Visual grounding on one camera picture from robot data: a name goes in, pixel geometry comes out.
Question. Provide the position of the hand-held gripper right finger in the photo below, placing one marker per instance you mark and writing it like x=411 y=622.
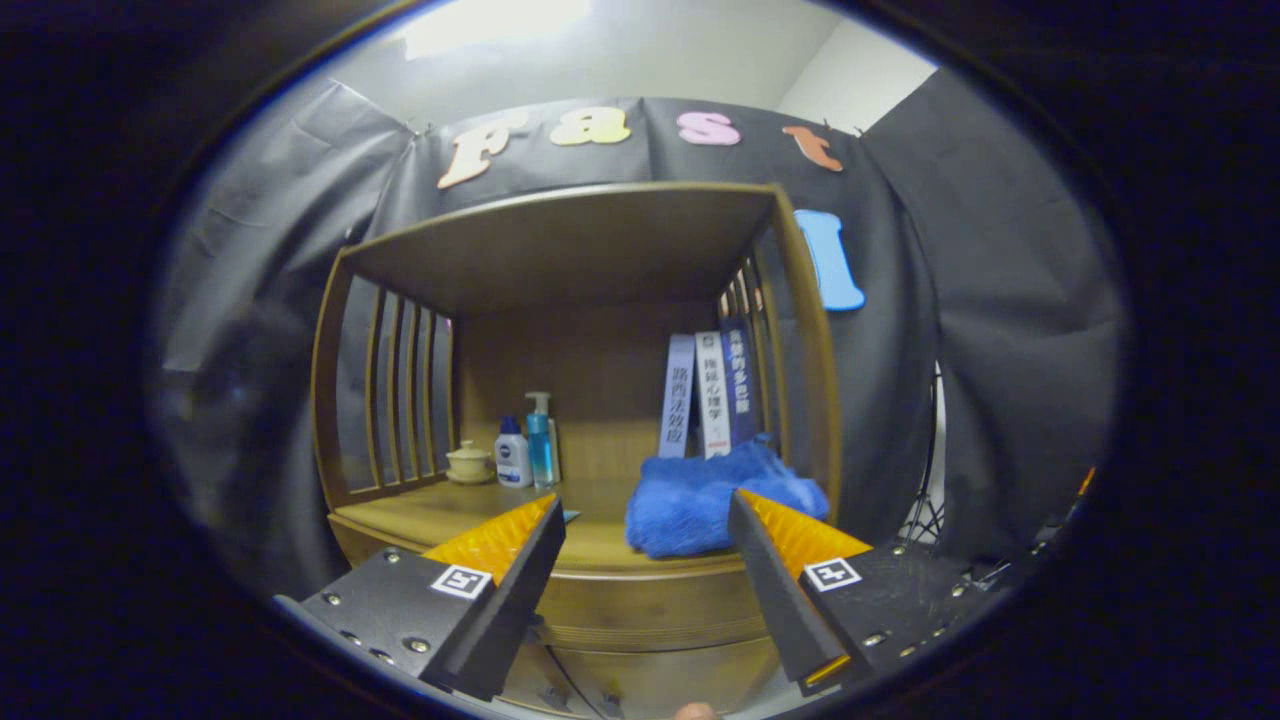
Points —
x=780 y=600

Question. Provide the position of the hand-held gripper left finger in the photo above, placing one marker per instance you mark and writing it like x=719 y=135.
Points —
x=510 y=610

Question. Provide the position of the wooden drawer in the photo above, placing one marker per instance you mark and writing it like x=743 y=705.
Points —
x=650 y=600

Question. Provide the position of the wooden cabinet door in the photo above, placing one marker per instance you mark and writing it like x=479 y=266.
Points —
x=530 y=670
x=680 y=680

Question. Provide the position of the wooden countertop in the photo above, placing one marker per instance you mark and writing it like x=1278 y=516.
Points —
x=600 y=540

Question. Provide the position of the wooden cabinet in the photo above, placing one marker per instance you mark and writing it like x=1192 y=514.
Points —
x=560 y=240

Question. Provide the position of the blue towel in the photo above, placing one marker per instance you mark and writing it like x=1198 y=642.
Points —
x=680 y=510

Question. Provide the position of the white bottle with blue cap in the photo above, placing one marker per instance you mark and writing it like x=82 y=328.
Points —
x=513 y=460

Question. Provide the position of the beige lidded teacup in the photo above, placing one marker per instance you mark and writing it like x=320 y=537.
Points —
x=469 y=465

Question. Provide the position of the blue pump bottle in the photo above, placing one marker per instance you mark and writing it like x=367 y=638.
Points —
x=541 y=450

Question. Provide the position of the black tripod stand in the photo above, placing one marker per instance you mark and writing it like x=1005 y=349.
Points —
x=928 y=500

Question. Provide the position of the white book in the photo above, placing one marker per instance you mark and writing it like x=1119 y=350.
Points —
x=712 y=400

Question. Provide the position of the dark blue book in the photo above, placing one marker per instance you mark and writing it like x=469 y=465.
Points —
x=740 y=385

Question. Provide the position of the black backdrop cloth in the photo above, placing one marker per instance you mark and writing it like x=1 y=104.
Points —
x=1000 y=300

